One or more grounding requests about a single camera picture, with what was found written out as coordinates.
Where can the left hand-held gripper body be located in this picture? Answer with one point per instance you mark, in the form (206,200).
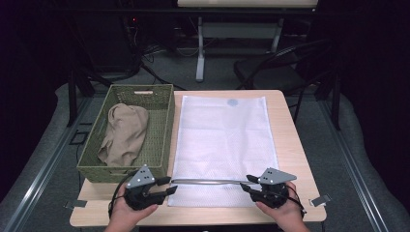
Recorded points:
(140,180)

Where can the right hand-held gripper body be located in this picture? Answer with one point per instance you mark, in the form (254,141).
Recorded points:
(274,177)

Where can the white mesh laundry bag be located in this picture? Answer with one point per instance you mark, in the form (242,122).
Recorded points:
(222,138)

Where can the beige cloth garment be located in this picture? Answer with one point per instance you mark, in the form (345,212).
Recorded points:
(125,132)

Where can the green woven basket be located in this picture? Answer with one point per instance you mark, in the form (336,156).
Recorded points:
(154,96)

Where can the person's left hand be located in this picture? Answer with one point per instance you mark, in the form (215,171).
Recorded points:
(124,214)

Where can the person's right hand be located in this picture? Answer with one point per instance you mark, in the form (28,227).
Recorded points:
(290,214)

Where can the metal table clip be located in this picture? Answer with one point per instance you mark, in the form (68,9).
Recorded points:
(76,203)
(319,200)

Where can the black chair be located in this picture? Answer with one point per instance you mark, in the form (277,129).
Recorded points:
(267,75)

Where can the black metal stand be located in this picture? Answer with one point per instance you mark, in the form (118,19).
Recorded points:
(71,96)

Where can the white desk with metal legs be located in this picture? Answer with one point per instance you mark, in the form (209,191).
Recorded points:
(200,48)

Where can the aluminium floor rail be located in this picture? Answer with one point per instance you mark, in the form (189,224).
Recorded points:
(42,180)
(354,167)

